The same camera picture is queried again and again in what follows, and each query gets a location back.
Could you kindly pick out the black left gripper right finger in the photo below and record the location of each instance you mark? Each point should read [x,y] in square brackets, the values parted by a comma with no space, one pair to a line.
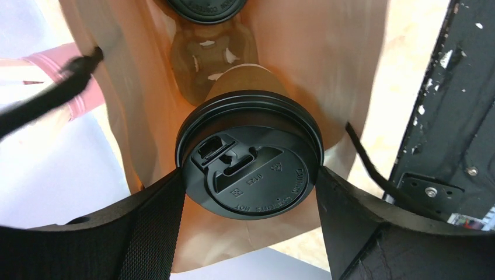
[368,238]

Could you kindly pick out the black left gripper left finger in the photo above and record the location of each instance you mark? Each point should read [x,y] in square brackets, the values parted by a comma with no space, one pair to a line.
[134,238]

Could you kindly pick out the orange paper bag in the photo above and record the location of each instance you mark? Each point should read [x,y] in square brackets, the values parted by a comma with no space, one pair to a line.
[325,53]

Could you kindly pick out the black plastic cup lid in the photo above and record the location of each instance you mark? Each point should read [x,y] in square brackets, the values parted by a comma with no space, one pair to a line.
[207,12]

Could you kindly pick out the pink cylindrical straw holder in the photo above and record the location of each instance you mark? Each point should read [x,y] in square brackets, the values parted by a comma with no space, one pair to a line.
[52,62]

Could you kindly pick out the bundle of white wrapped straws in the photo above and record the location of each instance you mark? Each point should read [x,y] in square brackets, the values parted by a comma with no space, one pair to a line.
[19,71]

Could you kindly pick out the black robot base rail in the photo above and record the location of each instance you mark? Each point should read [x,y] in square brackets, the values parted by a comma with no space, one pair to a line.
[446,158]

